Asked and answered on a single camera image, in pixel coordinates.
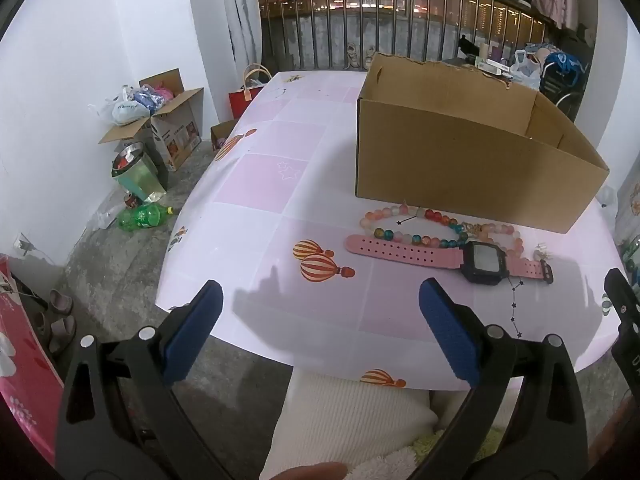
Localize brown cardboard box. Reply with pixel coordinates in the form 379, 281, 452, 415
355, 52, 611, 235

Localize metal waste bin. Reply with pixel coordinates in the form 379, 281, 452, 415
110, 141, 168, 201

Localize pink bead bracelet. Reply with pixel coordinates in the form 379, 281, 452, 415
462, 222, 525, 257

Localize person's left hand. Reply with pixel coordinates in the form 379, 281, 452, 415
260, 462, 348, 480

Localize white ribbed cloth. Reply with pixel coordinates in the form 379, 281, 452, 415
260, 367, 436, 480

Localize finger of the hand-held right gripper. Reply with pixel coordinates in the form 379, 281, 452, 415
611, 322, 640, 378
604, 267, 640, 328

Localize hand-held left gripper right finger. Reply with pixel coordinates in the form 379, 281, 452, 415
407, 277, 588, 480

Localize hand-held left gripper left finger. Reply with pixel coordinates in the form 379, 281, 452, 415
54, 279, 236, 480

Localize green plastic bottle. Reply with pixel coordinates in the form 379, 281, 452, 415
116, 202, 175, 233

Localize grey curtain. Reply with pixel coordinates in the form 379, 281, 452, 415
220, 0, 263, 68

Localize metal balcony railing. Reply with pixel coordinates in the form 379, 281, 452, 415
260, 0, 556, 73

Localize wheelchair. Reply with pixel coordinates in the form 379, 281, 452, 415
540, 50, 591, 121

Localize pink floral board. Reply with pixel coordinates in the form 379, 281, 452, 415
0, 255, 66, 466

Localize floral paper rolls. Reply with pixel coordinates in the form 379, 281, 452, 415
616, 187, 640, 242

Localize pink strap digital watch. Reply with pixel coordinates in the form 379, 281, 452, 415
345, 234, 555, 287

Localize white plastic shopping bag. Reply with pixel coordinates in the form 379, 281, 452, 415
510, 50, 542, 91

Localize grey slipper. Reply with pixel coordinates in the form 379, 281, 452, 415
32, 312, 77, 357
47, 287, 75, 317

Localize small cardboard box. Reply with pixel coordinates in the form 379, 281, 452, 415
210, 119, 241, 153

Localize blue plastic bag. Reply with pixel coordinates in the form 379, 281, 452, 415
131, 87, 161, 111

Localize printed floor cardboard box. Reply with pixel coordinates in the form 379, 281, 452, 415
97, 68, 205, 173

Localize multicolour bead bracelet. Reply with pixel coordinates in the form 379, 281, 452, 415
359, 203, 473, 250

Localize red gift bag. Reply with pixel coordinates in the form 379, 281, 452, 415
228, 63, 273, 120

